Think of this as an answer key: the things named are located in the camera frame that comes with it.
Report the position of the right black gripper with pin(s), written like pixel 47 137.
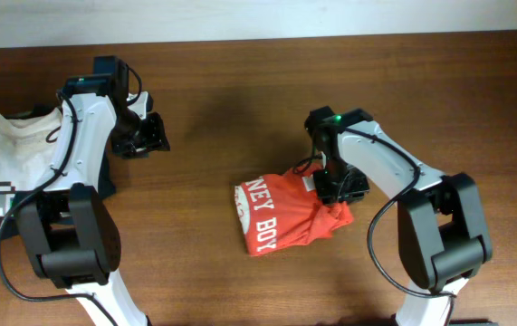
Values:
pixel 351 192

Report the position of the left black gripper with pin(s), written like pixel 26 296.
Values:
pixel 156 139

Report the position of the orange red t-shirt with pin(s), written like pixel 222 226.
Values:
pixel 279 211

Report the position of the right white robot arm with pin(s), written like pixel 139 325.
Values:
pixel 442 235

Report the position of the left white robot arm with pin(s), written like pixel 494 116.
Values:
pixel 68 234

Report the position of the folded white pixel-print t-shirt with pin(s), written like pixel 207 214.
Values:
pixel 24 153

